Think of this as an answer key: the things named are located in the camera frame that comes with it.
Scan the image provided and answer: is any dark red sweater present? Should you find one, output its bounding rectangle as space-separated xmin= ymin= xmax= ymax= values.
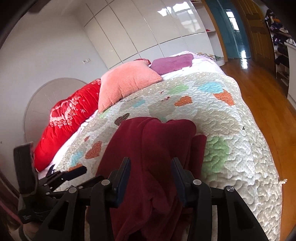
xmin=97 ymin=117 xmax=207 ymax=240

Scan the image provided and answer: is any heart patterned quilt bedspread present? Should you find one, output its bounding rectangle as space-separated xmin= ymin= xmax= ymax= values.
xmin=57 ymin=72 xmax=282 ymax=240

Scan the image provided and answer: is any round grey headboard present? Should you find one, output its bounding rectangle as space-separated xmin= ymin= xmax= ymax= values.
xmin=23 ymin=78 xmax=86 ymax=144

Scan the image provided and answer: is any red embroidered bolster pillow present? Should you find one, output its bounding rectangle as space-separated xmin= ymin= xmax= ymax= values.
xmin=34 ymin=79 xmax=101 ymax=172

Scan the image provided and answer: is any pink checked pillow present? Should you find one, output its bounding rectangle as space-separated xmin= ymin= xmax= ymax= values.
xmin=98 ymin=59 xmax=162 ymax=113

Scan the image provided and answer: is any purple cushion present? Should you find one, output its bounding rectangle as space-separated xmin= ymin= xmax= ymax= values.
xmin=150 ymin=54 xmax=194 ymax=75

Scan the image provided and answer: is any white bed sheet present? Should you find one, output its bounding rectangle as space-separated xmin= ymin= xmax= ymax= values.
xmin=37 ymin=51 xmax=223 ymax=178

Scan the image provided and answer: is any white glossy wardrobe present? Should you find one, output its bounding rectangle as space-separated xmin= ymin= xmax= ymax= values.
xmin=76 ymin=0 xmax=225 ymax=69

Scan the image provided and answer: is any wooden door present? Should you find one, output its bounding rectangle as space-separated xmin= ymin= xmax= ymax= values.
xmin=232 ymin=0 xmax=275 ymax=73

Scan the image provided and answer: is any white shelf unit with clutter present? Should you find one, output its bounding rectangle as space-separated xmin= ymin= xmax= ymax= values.
xmin=264 ymin=9 xmax=295 ymax=106

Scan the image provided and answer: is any teal glass door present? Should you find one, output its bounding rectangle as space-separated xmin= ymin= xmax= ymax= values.
xmin=206 ymin=1 xmax=251 ymax=59

